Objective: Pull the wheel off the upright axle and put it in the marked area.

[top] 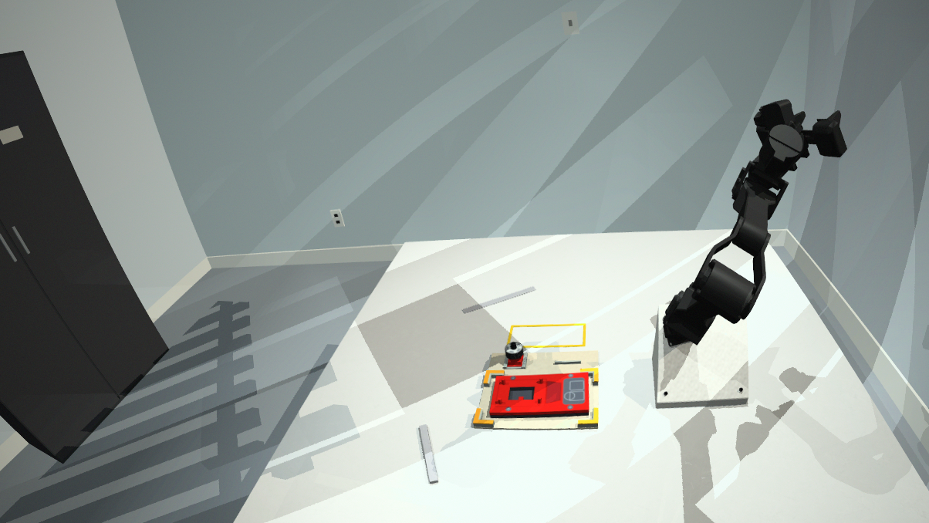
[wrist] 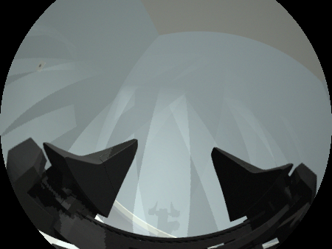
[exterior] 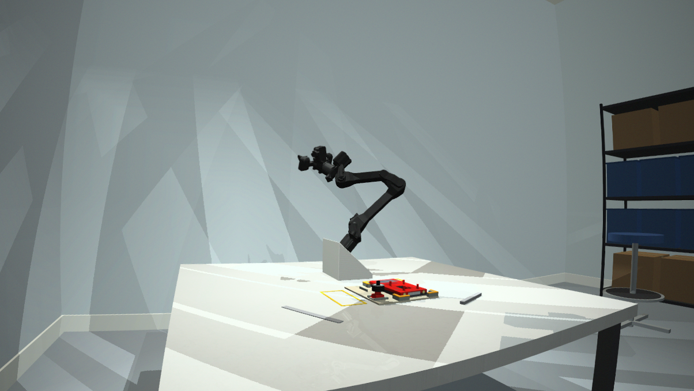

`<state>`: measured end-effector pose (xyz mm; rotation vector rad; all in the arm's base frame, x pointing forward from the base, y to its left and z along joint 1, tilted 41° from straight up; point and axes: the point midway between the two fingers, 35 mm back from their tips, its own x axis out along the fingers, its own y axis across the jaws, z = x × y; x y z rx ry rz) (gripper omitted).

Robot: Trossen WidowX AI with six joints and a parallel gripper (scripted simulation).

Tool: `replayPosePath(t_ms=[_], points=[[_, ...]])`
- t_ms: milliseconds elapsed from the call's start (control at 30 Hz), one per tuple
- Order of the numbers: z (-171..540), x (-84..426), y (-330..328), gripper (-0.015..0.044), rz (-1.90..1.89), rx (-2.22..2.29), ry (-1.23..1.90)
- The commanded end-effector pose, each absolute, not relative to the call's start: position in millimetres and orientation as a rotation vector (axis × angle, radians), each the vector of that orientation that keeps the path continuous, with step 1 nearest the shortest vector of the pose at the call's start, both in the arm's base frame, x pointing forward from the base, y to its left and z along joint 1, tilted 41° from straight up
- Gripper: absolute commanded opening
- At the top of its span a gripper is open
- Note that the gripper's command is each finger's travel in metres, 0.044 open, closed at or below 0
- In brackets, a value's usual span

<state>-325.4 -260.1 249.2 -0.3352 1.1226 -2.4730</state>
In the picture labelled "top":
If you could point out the red flat rectangular plate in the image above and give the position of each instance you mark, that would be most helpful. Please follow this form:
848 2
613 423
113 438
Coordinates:
556 395

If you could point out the grey flat bar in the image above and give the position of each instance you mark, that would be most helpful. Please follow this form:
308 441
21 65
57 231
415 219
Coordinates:
431 467

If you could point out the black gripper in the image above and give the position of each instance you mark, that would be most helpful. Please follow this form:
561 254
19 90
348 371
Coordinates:
825 133

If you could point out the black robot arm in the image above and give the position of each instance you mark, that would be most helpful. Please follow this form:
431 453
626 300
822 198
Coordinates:
718 290

